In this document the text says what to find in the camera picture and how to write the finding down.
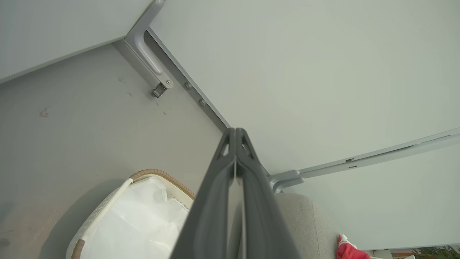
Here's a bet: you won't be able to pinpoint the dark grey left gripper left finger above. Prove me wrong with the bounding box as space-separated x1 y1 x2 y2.
170 127 236 259

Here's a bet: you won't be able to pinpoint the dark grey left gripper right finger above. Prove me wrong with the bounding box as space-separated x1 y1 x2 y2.
235 127 301 259

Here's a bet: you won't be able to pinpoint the red white striped sports garment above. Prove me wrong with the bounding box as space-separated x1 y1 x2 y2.
336 234 371 259

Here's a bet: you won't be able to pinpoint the white clothing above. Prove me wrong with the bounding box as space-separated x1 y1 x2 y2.
80 176 191 259

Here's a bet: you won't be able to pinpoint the grey fabric cushion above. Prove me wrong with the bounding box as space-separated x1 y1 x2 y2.
227 192 375 259

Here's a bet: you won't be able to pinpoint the green plant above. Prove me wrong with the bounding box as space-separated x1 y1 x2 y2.
411 245 460 259

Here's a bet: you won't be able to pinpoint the grey partition base rail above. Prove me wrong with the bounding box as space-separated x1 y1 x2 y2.
146 27 271 177

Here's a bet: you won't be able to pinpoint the grey partition post double foot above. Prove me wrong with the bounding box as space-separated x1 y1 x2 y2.
269 127 460 194

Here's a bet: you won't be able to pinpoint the white laundry basket rattan handles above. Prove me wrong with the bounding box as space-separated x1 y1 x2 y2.
66 168 197 259

